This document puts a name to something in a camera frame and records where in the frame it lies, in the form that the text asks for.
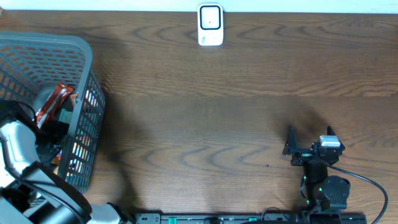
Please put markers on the red orange snack stick packet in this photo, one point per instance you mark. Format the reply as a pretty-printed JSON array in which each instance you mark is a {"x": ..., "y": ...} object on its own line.
[{"x": 48, "y": 101}]

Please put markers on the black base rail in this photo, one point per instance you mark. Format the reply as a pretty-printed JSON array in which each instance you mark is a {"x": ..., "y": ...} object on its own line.
[{"x": 156, "y": 218}]

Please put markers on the small orange snack box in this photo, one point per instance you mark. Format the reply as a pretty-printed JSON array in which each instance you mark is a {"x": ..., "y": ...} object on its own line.
[{"x": 73, "y": 98}]

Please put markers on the pale green wet wipes pack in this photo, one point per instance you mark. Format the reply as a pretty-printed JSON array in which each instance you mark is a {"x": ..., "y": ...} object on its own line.
[{"x": 65, "y": 116}]

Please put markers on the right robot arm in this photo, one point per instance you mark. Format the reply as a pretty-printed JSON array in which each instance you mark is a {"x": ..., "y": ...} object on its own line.
[{"x": 326, "y": 194}]

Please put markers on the white barcode scanner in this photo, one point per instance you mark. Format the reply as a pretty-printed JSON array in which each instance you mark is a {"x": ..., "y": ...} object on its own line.
[{"x": 210, "y": 24}]

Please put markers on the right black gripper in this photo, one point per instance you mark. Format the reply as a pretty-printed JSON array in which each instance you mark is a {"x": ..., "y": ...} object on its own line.
[{"x": 291, "y": 148}]

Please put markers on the grey plastic shopping basket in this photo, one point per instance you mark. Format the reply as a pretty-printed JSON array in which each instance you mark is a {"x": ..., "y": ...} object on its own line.
[{"x": 31, "y": 62}]

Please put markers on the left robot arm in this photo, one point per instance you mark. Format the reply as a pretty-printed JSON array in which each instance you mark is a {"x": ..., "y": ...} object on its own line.
[{"x": 30, "y": 191}]

